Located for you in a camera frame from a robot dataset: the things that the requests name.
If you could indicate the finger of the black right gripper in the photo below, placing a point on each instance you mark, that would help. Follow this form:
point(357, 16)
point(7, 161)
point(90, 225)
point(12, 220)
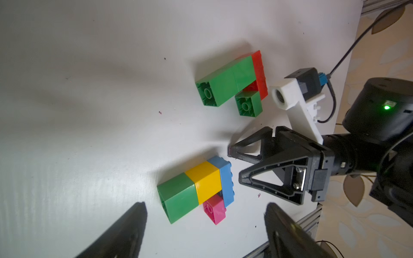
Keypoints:
point(284, 179)
point(256, 147)

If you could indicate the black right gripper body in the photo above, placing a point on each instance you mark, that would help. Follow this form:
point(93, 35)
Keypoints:
point(294, 145)

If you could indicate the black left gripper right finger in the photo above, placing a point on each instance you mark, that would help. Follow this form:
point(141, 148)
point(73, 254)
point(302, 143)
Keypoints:
point(287, 239)

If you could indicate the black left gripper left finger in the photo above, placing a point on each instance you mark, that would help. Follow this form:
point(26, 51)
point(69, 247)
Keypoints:
point(123, 239)

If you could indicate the red lego brick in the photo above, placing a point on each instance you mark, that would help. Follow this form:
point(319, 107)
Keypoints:
point(260, 83)

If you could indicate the blue lego brick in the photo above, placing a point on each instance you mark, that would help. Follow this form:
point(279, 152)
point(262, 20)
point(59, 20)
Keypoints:
point(226, 175)

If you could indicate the green lego brick front row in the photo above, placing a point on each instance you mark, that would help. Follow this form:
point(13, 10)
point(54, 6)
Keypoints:
point(178, 197)

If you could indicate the yellow lego brick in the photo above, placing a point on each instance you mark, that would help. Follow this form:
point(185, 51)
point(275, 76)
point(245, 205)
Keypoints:
point(206, 178)

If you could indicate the pink lego brick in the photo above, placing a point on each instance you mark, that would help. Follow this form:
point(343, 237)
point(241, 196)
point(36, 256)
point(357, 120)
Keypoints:
point(215, 209)

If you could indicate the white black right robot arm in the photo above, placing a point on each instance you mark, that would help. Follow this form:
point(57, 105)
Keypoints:
point(378, 139)

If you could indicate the aluminium front rail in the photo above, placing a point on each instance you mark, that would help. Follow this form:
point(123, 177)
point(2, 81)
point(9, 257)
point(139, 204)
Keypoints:
point(309, 224)

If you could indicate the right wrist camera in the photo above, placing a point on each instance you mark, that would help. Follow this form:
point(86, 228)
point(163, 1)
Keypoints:
point(298, 94)

